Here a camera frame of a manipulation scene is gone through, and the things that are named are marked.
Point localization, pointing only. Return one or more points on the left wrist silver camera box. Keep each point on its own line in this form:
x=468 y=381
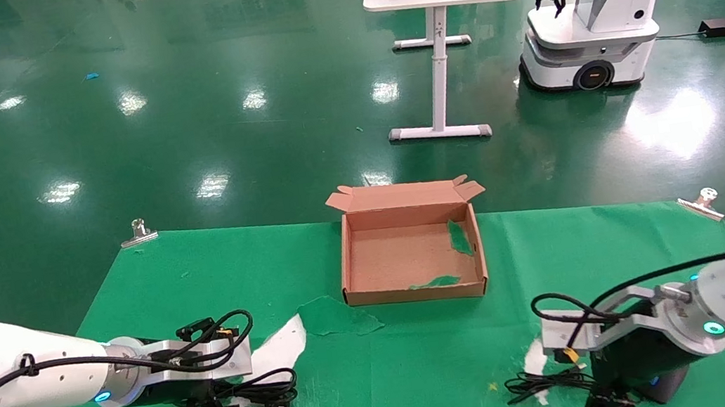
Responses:
x=214 y=363

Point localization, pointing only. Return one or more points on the flat green cloth scrap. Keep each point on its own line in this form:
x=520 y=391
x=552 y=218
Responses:
x=437 y=282

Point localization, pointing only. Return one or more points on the blue floor scrap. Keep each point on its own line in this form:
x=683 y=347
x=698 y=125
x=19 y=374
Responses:
x=91 y=77

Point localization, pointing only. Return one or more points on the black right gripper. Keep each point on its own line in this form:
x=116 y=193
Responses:
x=637 y=363

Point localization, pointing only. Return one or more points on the open brown cardboard box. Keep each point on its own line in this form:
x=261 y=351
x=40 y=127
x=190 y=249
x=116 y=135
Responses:
x=399 y=259

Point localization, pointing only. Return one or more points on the torn green table cloth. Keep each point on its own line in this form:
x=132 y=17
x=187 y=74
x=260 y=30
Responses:
x=428 y=364

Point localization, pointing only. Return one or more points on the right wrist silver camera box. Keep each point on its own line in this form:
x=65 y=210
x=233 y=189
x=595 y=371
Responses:
x=566 y=338

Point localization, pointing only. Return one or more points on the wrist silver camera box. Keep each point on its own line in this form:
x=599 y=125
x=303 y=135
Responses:
x=566 y=338
x=214 y=363

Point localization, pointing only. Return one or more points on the upright green cloth scrap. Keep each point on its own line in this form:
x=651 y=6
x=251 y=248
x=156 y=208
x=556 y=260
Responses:
x=460 y=239

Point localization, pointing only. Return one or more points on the black power brick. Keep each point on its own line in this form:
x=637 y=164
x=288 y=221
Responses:
x=721 y=27

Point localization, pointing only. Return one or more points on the metal table clamp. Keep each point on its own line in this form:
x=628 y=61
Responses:
x=138 y=233
x=701 y=202

